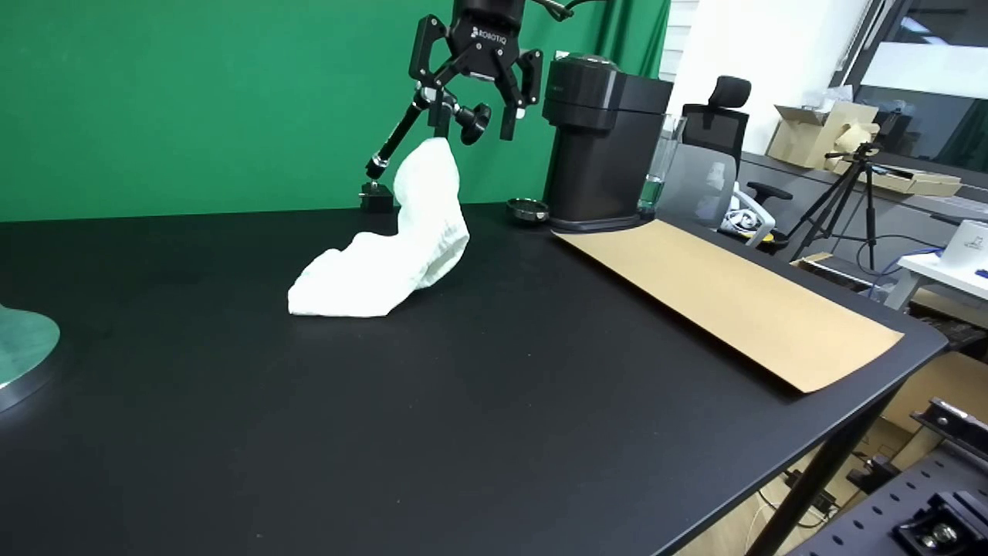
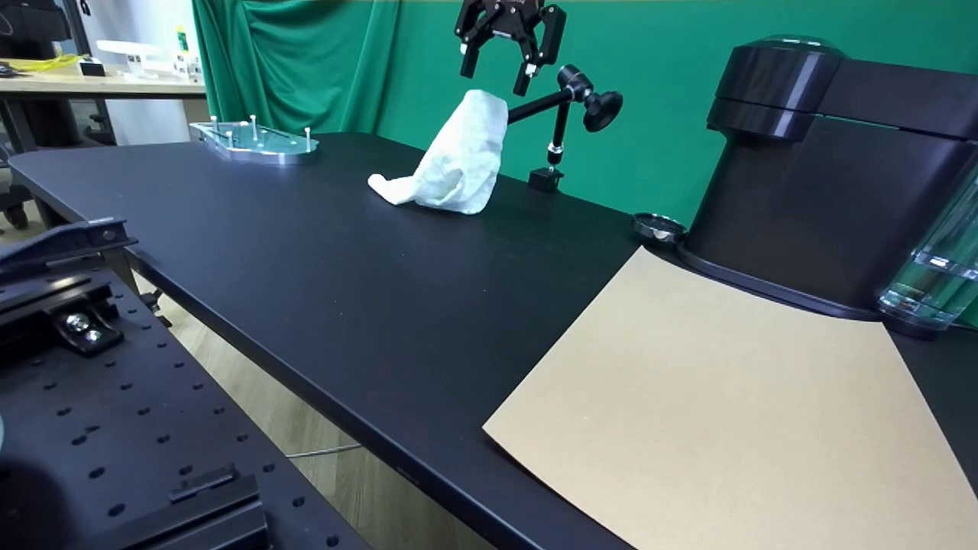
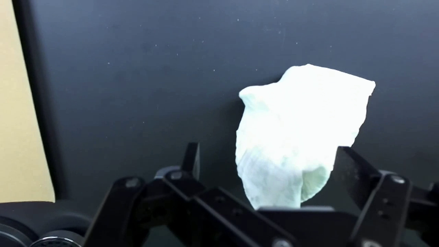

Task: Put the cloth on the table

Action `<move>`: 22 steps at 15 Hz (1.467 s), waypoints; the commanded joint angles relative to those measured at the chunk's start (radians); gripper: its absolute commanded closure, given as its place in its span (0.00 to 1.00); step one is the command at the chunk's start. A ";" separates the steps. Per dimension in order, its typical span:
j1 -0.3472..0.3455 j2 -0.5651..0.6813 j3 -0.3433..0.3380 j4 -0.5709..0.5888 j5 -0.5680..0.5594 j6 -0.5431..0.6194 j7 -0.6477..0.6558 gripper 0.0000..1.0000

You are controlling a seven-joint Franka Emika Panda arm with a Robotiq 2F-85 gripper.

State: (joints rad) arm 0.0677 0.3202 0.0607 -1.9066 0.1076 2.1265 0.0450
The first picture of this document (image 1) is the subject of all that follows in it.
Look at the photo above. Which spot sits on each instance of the brown paper sheet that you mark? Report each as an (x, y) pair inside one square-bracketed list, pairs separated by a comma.
[(733, 297)]

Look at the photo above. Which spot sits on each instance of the open cardboard box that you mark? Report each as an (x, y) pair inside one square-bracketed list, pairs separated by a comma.
[(806, 135)]

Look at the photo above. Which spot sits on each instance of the green backdrop curtain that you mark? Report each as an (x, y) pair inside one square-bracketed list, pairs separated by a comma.
[(193, 100)]

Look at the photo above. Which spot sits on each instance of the black perforated board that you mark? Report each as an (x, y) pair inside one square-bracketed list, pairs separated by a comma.
[(888, 517)]

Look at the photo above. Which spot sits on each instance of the black articulated stand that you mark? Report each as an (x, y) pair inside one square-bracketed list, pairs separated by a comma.
[(390, 147)]

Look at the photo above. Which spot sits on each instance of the grey desk partition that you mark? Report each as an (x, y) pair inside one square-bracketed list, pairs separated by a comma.
[(803, 197)]

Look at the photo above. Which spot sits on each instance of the black metal bracket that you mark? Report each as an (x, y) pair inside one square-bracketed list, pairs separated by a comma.
[(953, 428)]

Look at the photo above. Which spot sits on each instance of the small metal cup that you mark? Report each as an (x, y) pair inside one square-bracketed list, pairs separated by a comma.
[(528, 209)]

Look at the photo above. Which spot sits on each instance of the grey mesh office chair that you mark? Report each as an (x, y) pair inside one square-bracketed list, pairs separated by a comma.
[(698, 185)]

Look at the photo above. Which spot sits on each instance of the flat cardboard box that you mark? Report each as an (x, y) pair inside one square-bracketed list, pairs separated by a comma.
[(918, 183)]

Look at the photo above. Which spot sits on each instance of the black office chair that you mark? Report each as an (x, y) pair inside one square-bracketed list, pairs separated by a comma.
[(718, 120)]

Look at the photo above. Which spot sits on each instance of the window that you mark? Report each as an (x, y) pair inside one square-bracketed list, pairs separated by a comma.
[(926, 85)]

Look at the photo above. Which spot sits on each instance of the window blinds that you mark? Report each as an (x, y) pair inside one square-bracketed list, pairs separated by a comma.
[(679, 38)]

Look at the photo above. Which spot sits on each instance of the white cloth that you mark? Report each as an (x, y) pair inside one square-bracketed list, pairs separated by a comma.
[(409, 255)]

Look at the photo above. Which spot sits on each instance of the camera on tripod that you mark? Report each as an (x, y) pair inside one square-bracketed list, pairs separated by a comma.
[(845, 193)]

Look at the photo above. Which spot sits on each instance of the black coffee machine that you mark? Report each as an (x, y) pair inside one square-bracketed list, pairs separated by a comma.
[(598, 139)]

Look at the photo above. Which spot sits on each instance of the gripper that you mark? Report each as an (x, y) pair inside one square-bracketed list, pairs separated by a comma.
[(486, 35)]

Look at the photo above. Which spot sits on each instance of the white table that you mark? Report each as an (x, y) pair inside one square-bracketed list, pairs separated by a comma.
[(945, 279)]

